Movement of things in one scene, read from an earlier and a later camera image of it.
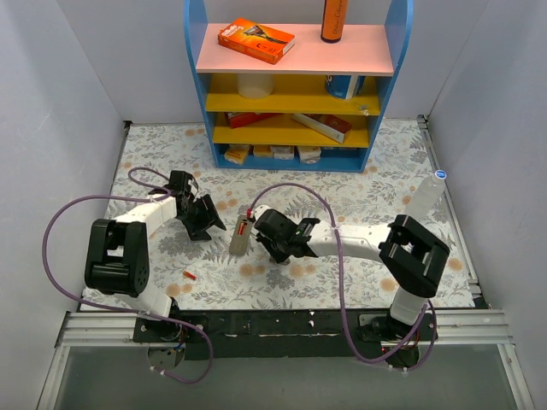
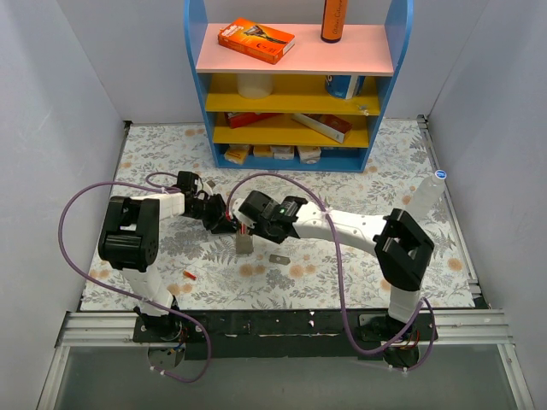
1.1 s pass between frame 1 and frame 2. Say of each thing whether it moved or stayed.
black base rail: stayed
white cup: stayed
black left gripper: moved
